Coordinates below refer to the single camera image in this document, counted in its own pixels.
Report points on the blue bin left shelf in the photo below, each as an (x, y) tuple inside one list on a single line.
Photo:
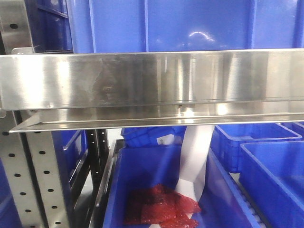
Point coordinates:
[(74, 145)]

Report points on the large blue bin upper shelf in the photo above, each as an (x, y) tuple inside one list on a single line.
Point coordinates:
[(116, 26)]

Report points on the perforated steel shelf upright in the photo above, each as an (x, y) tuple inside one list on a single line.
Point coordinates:
[(35, 167)]

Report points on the blue bin rear with label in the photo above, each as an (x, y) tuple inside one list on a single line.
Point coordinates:
[(153, 136)]

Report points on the white paper sheet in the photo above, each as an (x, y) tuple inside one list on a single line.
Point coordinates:
[(193, 161)]

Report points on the blue bin with red bags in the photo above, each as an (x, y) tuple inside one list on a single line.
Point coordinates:
[(138, 168)]

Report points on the blue bin right rear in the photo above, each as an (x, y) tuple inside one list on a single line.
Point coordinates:
[(227, 138)]

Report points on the blue bin right front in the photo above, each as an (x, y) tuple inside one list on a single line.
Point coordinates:
[(273, 175)]

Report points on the black perforated shelf post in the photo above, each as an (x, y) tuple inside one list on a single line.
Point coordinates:
[(98, 151)]

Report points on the stainless steel shelf rail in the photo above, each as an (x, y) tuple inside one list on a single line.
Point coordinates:
[(91, 91)]

